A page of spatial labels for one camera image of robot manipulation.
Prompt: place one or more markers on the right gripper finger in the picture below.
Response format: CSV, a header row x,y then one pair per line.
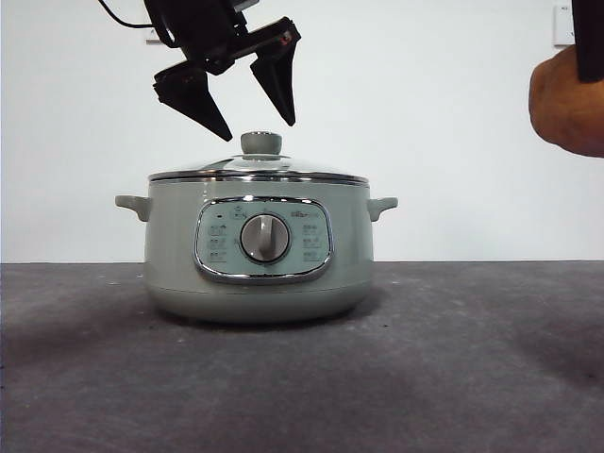
x,y
590,42

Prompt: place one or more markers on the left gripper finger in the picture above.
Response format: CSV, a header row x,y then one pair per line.
x,y
191,94
282,85

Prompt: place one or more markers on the glass lid with green knob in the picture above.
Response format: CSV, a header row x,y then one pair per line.
x,y
261,143

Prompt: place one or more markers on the sage green electric pot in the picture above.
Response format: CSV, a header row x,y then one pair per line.
x,y
179,264

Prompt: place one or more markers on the white wall socket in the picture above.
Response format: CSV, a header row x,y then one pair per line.
x,y
152,39
562,28

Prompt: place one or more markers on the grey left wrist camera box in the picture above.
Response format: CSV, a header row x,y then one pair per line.
x,y
246,5

